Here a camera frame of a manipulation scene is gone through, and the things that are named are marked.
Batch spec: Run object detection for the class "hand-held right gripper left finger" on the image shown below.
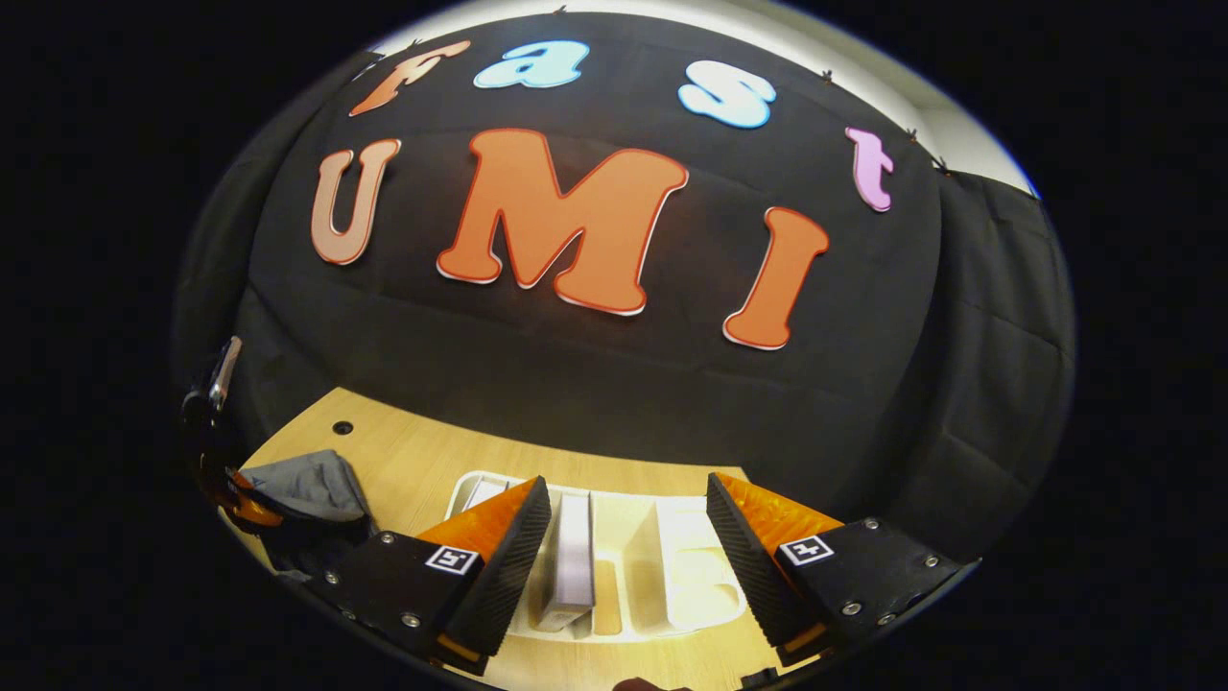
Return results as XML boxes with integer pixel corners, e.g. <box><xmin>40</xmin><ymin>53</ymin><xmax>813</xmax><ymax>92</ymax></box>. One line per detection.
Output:
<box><xmin>321</xmin><ymin>475</ymin><xmax>555</xmax><ymax>678</ymax></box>

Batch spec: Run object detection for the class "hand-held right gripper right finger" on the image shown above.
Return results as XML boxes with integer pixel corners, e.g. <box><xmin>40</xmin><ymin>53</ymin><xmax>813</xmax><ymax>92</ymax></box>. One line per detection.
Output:
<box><xmin>706</xmin><ymin>471</ymin><xmax>981</xmax><ymax>670</ymax></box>

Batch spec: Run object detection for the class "grey schoolbag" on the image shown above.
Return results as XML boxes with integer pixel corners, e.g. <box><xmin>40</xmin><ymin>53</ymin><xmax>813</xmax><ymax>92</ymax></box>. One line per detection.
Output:
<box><xmin>235</xmin><ymin>449</ymin><xmax>377</xmax><ymax>577</ymax></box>

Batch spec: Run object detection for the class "white bookshelf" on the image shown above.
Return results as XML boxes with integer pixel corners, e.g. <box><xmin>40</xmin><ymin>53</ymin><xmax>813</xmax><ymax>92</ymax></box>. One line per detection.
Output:
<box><xmin>446</xmin><ymin>470</ymin><xmax>749</xmax><ymax>644</ymax></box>

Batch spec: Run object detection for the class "grey portrait cover book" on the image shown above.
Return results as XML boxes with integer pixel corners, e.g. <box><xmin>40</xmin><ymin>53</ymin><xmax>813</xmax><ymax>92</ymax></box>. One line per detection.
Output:
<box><xmin>532</xmin><ymin>489</ymin><xmax>597</xmax><ymax>634</ymax></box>

